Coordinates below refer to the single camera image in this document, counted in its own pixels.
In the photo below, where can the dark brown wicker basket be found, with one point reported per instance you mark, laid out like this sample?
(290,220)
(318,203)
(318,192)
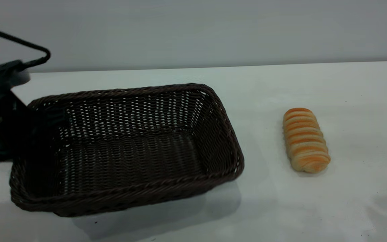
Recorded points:
(129,151)

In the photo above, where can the striped orange bread roll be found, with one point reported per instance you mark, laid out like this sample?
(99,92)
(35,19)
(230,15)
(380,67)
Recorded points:
(305,141)

